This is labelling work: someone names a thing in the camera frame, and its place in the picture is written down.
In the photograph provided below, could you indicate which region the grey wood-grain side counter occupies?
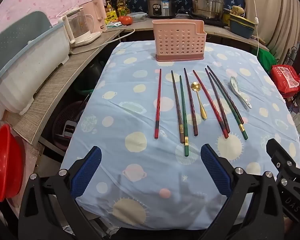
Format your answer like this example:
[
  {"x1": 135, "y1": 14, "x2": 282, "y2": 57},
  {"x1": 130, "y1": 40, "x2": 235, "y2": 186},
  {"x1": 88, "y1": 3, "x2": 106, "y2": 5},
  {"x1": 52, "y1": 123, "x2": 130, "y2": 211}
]
[{"x1": 5, "y1": 27, "x2": 135, "y2": 144}]

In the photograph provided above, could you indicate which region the gold flower spoon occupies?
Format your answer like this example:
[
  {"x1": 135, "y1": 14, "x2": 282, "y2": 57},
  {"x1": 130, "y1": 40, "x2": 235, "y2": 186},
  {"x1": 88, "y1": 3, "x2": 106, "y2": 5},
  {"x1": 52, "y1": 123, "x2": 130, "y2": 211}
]
[{"x1": 190, "y1": 81, "x2": 207, "y2": 120}]

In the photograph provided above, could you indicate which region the white cable with switch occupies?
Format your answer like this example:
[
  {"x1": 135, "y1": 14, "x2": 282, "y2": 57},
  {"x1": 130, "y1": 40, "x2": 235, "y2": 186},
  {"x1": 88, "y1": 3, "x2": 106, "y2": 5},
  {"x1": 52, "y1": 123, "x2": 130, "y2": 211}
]
[{"x1": 249, "y1": 0, "x2": 263, "y2": 63}]

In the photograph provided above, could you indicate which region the pink electric kettle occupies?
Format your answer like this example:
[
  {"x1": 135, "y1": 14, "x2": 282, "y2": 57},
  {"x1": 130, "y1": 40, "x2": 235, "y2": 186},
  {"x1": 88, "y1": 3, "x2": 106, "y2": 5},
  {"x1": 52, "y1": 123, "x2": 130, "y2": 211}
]
[{"x1": 79, "y1": 0, "x2": 108, "y2": 33}]

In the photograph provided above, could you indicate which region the steel steamer pot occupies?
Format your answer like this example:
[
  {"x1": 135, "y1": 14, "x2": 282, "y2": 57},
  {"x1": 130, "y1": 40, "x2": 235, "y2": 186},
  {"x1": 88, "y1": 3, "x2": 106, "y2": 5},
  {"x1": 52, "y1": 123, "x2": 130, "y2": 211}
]
[{"x1": 190, "y1": 0, "x2": 227, "y2": 20}]

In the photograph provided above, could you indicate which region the pink perforated utensil holder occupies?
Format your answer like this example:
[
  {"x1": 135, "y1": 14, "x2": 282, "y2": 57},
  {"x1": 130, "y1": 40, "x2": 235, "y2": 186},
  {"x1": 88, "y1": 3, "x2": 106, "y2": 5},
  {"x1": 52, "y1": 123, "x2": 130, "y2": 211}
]
[{"x1": 152, "y1": 19, "x2": 206, "y2": 62}]

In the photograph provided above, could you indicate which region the white dish drainer box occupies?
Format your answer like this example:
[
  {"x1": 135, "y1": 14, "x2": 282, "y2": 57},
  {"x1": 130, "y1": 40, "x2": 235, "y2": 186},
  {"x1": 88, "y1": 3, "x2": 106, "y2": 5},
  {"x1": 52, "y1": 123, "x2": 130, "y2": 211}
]
[{"x1": 0, "y1": 11, "x2": 70, "y2": 115}]

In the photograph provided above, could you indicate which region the steel rice cooker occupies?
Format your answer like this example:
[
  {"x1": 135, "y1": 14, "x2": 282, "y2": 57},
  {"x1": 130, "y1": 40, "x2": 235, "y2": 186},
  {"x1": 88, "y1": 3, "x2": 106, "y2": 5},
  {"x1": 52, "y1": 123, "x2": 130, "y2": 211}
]
[{"x1": 147, "y1": 0, "x2": 177, "y2": 19}]

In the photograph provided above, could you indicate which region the glass kettle white base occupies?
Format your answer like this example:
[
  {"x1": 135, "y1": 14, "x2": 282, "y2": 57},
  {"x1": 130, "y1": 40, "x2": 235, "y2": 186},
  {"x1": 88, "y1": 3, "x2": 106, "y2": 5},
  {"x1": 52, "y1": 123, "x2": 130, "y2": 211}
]
[{"x1": 58, "y1": 7, "x2": 102, "y2": 48}]

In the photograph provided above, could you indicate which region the cooking oil bottle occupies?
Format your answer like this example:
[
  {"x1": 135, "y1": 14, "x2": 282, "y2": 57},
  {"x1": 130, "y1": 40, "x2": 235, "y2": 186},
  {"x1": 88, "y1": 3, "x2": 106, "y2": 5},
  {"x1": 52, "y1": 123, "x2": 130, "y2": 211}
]
[{"x1": 116, "y1": 0, "x2": 130, "y2": 17}]

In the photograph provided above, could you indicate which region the brown chopstick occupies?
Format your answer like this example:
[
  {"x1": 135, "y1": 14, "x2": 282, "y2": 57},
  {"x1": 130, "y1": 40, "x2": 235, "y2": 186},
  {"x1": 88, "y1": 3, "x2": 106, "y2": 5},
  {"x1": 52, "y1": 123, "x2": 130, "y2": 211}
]
[
  {"x1": 205, "y1": 68, "x2": 231, "y2": 133},
  {"x1": 171, "y1": 70, "x2": 185, "y2": 144},
  {"x1": 183, "y1": 67, "x2": 198, "y2": 137},
  {"x1": 207, "y1": 65, "x2": 244, "y2": 125}
]

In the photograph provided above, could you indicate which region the maroon plastic basket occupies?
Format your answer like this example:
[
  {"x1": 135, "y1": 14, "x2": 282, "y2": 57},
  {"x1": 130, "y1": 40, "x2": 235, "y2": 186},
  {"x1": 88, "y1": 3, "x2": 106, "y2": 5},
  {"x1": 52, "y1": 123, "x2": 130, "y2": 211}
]
[{"x1": 52, "y1": 102, "x2": 88, "y2": 150}]

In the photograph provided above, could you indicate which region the pink dotted wall sheet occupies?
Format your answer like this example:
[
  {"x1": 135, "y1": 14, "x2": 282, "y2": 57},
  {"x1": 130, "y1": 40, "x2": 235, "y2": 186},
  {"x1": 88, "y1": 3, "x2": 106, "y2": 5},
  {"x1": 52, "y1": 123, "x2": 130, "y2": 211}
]
[{"x1": 0, "y1": 0, "x2": 103, "y2": 28}]

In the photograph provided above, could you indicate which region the blue planet print tablecloth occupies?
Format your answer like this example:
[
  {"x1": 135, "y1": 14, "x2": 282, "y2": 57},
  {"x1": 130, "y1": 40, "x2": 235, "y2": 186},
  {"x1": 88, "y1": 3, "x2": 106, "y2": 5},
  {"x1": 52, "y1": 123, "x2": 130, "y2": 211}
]
[{"x1": 60, "y1": 41, "x2": 300, "y2": 230}]

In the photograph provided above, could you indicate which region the yellow label bottle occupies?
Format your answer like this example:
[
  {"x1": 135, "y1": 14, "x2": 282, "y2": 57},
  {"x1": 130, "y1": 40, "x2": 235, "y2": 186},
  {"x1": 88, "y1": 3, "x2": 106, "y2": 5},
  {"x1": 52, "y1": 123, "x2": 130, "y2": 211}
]
[{"x1": 104, "y1": 1, "x2": 117, "y2": 24}]

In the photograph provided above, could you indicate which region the beige curtain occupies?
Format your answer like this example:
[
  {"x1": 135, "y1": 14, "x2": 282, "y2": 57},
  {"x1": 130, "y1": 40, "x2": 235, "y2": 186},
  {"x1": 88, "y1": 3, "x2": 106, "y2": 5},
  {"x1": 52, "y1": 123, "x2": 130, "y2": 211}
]
[{"x1": 242, "y1": 0, "x2": 300, "y2": 63}]

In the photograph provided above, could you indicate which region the red plastic basin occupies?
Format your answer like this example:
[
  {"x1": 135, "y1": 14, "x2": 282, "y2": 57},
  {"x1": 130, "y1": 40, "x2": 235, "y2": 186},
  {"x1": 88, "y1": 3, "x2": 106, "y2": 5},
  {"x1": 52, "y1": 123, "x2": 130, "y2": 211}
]
[{"x1": 0, "y1": 124, "x2": 25, "y2": 202}]

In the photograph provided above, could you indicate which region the green plastic bag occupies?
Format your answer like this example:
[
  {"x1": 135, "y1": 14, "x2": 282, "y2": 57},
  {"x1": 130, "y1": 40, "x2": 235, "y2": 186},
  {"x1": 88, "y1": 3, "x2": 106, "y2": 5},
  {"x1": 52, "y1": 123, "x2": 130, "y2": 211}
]
[{"x1": 257, "y1": 47, "x2": 277, "y2": 67}]

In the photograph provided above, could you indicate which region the dark blue bowl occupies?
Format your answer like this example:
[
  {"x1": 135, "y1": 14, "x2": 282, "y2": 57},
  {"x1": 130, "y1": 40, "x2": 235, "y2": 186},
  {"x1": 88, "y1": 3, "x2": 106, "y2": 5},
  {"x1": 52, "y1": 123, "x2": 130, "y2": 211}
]
[{"x1": 229, "y1": 20, "x2": 255, "y2": 39}]

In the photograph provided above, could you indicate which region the green chopstick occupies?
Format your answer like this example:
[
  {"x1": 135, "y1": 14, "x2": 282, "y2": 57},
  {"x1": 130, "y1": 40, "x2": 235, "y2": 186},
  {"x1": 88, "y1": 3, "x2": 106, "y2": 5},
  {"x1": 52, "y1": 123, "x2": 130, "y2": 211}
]
[
  {"x1": 179, "y1": 75, "x2": 189, "y2": 157},
  {"x1": 209, "y1": 72, "x2": 249, "y2": 140}
]

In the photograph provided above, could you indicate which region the white kettle power cord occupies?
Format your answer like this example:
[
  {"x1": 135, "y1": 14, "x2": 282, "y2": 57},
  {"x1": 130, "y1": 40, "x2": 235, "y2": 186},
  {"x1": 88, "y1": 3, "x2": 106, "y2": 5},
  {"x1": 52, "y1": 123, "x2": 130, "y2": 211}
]
[{"x1": 70, "y1": 27, "x2": 136, "y2": 54}]

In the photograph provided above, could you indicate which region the yellow tin can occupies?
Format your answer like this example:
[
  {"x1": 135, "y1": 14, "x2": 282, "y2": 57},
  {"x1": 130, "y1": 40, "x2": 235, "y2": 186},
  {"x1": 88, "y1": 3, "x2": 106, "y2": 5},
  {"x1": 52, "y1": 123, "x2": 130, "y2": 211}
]
[{"x1": 222, "y1": 9, "x2": 232, "y2": 24}]

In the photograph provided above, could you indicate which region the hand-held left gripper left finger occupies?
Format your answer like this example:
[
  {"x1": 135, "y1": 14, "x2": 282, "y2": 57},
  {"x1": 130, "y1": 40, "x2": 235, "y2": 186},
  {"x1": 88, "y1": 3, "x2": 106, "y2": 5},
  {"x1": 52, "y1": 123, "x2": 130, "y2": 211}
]
[{"x1": 19, "y1": 146, "x2": 102, "y2": 240}]

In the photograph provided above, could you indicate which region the red chopstick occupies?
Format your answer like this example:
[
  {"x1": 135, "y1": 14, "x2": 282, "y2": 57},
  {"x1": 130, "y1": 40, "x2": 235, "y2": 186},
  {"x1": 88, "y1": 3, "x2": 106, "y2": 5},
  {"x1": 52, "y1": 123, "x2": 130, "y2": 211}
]
[
  {"x1": 154, "y1": 69, "x2": 162, "y2": 138},
  {"x1": 192, "y1": 70, "x2": 229, "y2": 139}
]

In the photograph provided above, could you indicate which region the grey rear counter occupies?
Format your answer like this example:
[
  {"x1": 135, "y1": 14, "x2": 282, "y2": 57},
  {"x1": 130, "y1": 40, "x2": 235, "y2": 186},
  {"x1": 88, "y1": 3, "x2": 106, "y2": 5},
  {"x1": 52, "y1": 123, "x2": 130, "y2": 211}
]
[{"x1": 120, "y1": 17, "x2": 269, "y2": 52}]

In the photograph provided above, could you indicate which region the clear food container blue lid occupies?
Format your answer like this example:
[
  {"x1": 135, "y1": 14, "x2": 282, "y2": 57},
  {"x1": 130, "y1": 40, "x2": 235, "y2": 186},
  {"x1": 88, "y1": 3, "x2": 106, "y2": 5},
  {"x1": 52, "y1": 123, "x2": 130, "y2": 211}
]
[{"x1": 130, "y1": 12, "x2": 147, "y2": 22}]

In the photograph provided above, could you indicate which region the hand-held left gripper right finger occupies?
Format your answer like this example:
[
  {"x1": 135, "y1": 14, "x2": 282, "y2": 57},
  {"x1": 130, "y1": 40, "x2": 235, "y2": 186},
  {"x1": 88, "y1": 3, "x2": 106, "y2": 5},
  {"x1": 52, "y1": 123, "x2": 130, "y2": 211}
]
[{"x1": 201, "y1": 144, "x2": 284, "y2": 240}]

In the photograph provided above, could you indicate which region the red printed bag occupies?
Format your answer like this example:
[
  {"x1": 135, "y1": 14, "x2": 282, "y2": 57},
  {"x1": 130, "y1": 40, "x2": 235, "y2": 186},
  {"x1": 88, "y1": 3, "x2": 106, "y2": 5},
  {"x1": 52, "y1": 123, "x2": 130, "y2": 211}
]
[{"x1": 270, "y1": 64, "x2": 300, "y2": 98}]

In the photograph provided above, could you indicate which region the yellow-lined blue bowl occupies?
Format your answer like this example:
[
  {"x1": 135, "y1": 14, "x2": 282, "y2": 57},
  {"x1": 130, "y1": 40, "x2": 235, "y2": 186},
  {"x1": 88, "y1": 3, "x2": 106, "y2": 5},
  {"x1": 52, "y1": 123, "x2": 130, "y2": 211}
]
[{"x1": 229, "y1": 13, "x2": 257, "y2": 28}]

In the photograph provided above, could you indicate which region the black induction cooktop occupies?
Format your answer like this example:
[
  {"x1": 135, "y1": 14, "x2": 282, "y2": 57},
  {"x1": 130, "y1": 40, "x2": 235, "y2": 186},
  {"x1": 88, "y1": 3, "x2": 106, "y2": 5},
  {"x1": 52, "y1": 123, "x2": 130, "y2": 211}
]
[{"x1": 202, "y1": 17, "x2": 228, "y2": 27}]

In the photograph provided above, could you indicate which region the red tomato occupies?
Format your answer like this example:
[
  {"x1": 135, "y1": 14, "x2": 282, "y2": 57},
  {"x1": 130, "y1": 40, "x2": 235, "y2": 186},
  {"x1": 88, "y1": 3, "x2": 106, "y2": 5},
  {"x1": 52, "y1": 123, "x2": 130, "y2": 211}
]
[{"x1": 118, "y1": 15, "x2": 133, "y2": 25}]

